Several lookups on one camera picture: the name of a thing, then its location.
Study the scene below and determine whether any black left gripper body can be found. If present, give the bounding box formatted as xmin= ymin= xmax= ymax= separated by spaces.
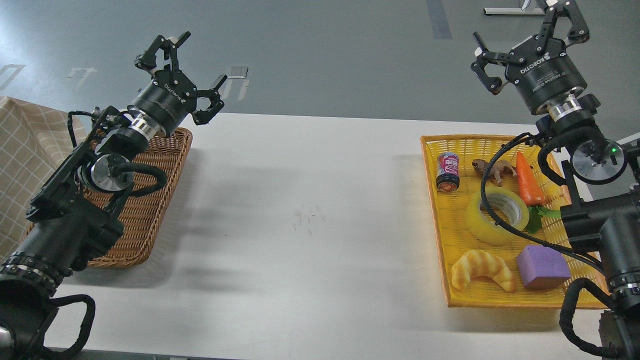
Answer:
xmin=128 ymin=70 xmax=197 ymax=137

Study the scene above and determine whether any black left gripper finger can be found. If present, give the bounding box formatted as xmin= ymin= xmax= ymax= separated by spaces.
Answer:
xmin=187 ymin=74 xmax=228 ymax=126
xmin=134 ymin=31 xmax=192 ymax=84

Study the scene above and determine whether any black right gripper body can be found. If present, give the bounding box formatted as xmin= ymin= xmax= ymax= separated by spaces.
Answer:
xmin=505 ymin=37 xmax=587 ymax=116

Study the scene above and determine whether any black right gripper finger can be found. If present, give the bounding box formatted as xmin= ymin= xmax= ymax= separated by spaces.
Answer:
xmin=470 ymin=31 xmax=516 ymax=96
xmin=537 ymin=0 xmax=590 ymax=53

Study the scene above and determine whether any yellow tape roll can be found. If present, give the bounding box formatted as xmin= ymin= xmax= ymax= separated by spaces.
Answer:
xmin=464 ymin=187 xmax=530 ymax=246

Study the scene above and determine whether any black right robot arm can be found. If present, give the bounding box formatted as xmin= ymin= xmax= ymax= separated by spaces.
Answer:
xmin=471 ymin=0 xmax=640 ymax=360

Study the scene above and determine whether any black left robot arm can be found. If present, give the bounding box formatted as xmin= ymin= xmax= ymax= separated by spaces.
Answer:
xmin=1 ymin=31 xmax=227 ymax=360

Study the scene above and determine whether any white stand base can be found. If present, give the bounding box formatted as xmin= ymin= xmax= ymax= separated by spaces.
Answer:
xmin=482 ymin=0 xmax=544 ymax=16

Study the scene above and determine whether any brown toy animal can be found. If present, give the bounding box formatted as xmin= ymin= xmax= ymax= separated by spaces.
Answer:
xmin=471 ymin=159 xmax=518 ymax=187

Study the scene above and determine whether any small drink can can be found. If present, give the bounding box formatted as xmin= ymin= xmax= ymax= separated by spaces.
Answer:
xmin=436 ymin=152 xmax=460 ymax=193

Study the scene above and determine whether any orange toy carrot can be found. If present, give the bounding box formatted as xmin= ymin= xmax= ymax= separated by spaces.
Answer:
xmin=515 ymin=152 xmax=562 ymax=235

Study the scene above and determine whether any brown wicker basket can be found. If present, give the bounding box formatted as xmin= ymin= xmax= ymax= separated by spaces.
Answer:
xmin=25 ymin=127 xmax=194 ymax=268

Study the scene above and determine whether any yellow plastic basket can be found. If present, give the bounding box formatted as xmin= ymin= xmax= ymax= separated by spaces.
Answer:
xmin=420 ymin=134 xmax=609 ymax=309

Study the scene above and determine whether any beige checkered cloth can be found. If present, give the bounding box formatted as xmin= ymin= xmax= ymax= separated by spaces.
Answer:
xmin=0 ymin=96 xmax=73 ymax=258

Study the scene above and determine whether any toy croissant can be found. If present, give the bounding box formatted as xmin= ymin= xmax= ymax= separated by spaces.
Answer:
xmin=451 ymin=249 xmax=516 ymax=292

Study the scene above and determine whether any purple foam block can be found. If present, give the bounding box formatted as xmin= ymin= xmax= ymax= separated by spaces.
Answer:
xmin=516 ymin=244 xmax=571 ymax=290

